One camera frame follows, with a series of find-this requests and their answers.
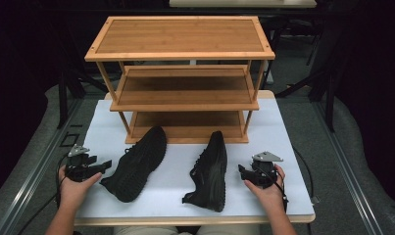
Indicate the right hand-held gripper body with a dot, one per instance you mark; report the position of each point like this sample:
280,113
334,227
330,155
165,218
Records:
263,173

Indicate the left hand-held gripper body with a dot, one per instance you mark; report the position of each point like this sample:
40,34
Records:
79,168

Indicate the black sneaker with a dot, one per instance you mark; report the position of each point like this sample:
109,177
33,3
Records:
138,166
211,176

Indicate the three-tier wooden shoe rack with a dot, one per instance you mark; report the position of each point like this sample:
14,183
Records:
180,36

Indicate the person's right hand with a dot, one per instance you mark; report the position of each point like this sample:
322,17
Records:
270,197

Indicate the person's left hand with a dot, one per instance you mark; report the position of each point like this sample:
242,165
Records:
72,194

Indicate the black metal stand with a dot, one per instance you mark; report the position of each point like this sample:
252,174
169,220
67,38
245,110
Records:
329,94
63,94

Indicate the metal floor rail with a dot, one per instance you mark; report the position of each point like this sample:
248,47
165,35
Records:
25,186
348,176

